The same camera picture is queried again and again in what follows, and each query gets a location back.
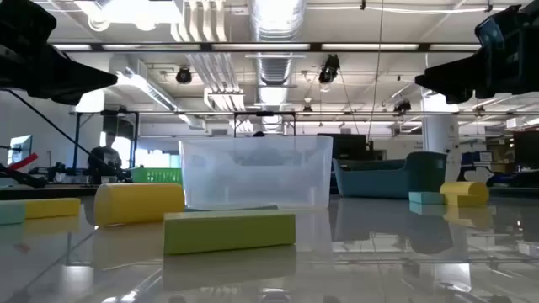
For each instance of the person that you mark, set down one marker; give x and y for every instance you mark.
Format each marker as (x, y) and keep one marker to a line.
(105, 160)

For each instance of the yellow half-round block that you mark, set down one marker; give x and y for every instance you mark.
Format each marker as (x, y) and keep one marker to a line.
(465, 193)

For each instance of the yellow blocks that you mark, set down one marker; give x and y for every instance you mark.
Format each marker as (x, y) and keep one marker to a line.
(139, 204)

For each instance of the black background monitor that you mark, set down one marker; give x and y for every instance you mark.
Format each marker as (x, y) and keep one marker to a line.
(526, 149)
(345, 146)

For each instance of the green plastic bin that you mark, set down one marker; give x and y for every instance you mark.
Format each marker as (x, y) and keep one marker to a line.
(156, 175)

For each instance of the teal plastic bin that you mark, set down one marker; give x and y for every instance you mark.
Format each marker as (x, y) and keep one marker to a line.
(379, 181)

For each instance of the red strip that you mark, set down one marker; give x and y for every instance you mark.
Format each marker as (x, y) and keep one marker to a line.
(23, 162)

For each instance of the silver ventilation duct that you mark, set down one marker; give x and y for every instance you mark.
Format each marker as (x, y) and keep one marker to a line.
(275, 21)

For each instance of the black overhead light bar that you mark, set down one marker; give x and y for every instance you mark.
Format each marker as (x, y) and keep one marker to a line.
(206, 46)

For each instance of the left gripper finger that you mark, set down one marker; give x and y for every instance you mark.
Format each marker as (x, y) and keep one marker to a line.
(76, 78)
(67, 100)

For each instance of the black hanging camera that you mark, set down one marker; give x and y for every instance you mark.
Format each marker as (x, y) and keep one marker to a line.
(184, 76)
(329, 69)
(402, 105)

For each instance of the white round column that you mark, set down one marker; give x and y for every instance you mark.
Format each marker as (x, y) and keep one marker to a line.
(440, 134)

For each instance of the white ceiling pipes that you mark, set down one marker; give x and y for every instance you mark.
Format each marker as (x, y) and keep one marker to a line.
(210, 25)

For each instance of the blue and white equipment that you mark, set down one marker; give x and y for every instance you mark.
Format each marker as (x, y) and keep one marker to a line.
(476, 157)

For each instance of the black background robot arm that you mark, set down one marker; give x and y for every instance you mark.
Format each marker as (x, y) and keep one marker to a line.
(21, 179)

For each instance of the teal block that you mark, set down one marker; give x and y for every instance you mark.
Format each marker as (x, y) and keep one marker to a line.
(425, 198)
(12, 212)

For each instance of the long green block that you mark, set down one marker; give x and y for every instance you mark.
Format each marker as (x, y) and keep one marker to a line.
(227, 233)

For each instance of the clear plastic bin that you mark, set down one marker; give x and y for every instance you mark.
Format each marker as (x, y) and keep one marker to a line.
(252, 181)

